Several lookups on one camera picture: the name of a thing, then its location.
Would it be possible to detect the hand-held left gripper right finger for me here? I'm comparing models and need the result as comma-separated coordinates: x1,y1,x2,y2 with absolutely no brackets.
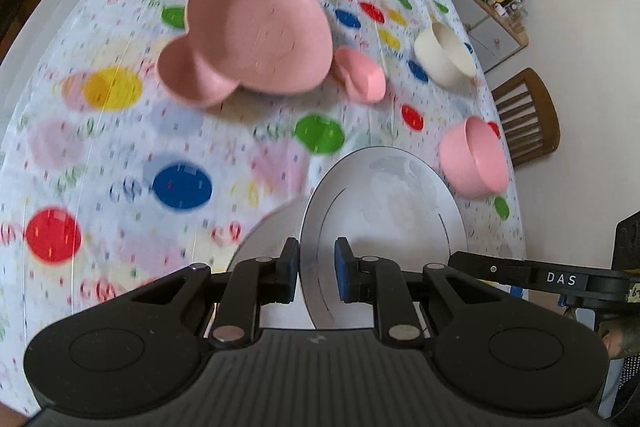
334,237,503,343

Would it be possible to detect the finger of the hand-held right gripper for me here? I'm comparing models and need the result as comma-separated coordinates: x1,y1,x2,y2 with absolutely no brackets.
447,251,533,289

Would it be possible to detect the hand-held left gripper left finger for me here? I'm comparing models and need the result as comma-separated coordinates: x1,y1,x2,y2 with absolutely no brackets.
130,237,301,350

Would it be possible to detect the white round plate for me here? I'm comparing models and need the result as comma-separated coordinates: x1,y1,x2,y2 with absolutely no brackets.
300,147,467,330
227,197,313,273

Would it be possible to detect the pink mouse-shaped plate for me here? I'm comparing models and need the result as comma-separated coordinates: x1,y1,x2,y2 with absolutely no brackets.
156,0,335,108

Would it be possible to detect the person's right hand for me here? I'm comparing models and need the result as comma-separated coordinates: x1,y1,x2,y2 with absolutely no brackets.
602,319,640,358

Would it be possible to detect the dark cloth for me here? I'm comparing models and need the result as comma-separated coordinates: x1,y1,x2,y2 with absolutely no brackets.
614,211,640,270

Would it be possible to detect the wooden slatted chair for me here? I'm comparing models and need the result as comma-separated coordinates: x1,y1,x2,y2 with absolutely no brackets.
491,68,561,168

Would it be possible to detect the small pink bowl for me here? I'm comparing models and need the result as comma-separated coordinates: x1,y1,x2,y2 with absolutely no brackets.
332,47,388,104

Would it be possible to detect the balloon print tablecloth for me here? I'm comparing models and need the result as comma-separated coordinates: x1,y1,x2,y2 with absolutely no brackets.
0,0,528,413

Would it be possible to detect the cream white bowl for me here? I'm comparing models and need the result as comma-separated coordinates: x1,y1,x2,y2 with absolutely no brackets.
413,23,478,88

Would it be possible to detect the wooden side cabinet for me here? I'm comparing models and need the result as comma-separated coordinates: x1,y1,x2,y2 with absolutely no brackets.
426,0,531,72

